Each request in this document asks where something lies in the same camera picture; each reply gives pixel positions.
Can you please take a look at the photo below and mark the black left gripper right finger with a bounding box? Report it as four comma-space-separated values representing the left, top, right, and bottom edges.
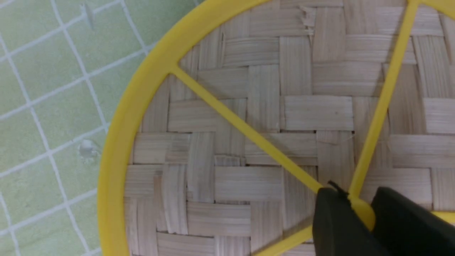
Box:
372, 187, 455, 256

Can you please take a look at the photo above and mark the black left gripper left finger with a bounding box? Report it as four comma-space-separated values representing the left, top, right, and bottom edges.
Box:
312, 181, 388, 256

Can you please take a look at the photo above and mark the yellow woven bamboo steamer lid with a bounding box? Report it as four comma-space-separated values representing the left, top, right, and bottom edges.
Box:
97, 0, 454, 256

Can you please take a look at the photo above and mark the green checkered tablecloth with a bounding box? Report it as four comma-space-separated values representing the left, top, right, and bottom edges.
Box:
0, 0, 202, 256

